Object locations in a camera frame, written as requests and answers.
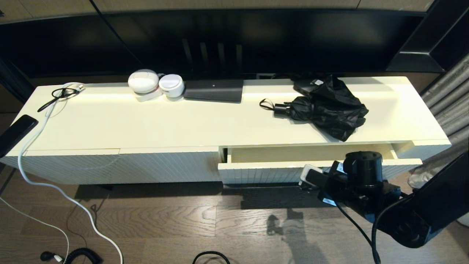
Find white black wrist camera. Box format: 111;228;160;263
299;164;324;190

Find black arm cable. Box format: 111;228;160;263
334;198;382;264

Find small black labelled box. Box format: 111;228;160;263
293;76;325;96

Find black television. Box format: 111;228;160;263
0;9;429;78

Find black shelf unit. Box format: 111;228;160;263
387;0;469;72

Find white TV cabinet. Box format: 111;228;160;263
0;76;452;185

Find black smartphone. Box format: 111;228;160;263
0;115;39;158

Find thin white cable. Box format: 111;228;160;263
0;198;70;263

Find thin black cable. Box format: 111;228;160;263
37;87;80;112

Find white fluted drawer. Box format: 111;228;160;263
218;144;423;184

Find black hanging cable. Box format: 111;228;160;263
89;0;141;65

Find dark grey flat box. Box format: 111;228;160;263
183;79;244;103

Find black coiled cable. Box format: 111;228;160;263
40;248;102;264

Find large white round device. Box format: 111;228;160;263
128;69;163;102

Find grey pleated curtain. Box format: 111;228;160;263
408;53;469;189

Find small white round device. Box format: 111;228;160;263
159;74;185;98

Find black folding umbrella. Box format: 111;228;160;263
259;75;369;142

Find white power cable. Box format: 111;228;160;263
16;82;123;264

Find black cable loop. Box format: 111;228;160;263
192;251;230;264

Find long thin black rod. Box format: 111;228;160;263
223;182;304;189

